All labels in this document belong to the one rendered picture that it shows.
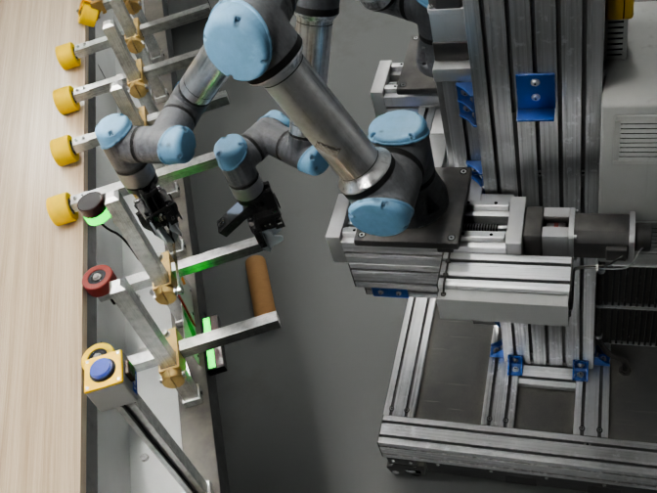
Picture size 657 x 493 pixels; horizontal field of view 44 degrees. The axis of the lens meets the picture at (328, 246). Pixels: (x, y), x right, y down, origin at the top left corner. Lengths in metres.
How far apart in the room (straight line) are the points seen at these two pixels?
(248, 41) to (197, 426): 1.00
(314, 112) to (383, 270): 0.58
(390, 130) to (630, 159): 0.48
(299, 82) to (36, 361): 0.99
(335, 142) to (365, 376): 1.45
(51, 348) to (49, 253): 0.32
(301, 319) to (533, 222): 1.38
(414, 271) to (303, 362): 1.07
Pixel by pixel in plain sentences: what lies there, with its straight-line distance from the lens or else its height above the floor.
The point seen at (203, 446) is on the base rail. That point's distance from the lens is 1.93.
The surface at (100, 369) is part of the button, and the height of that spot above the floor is 1.23.
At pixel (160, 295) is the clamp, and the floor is 0.86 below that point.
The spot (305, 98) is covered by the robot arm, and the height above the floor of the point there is 1.47.
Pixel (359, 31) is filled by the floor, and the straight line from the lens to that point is 4.17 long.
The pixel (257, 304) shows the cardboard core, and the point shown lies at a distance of 2.94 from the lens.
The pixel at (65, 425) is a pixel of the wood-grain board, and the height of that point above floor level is 0.90.
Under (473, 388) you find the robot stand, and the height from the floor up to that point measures 0.21.
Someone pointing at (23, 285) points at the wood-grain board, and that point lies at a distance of 2.19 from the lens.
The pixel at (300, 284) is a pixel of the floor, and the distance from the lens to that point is 3.05.
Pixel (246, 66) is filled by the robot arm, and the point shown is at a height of 1.57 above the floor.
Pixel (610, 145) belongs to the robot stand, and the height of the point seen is 1.13.
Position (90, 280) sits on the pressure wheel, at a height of 0.90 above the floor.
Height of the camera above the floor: 2.29
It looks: 47 degrees down
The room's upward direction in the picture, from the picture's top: 19 degrees counter-clockwise
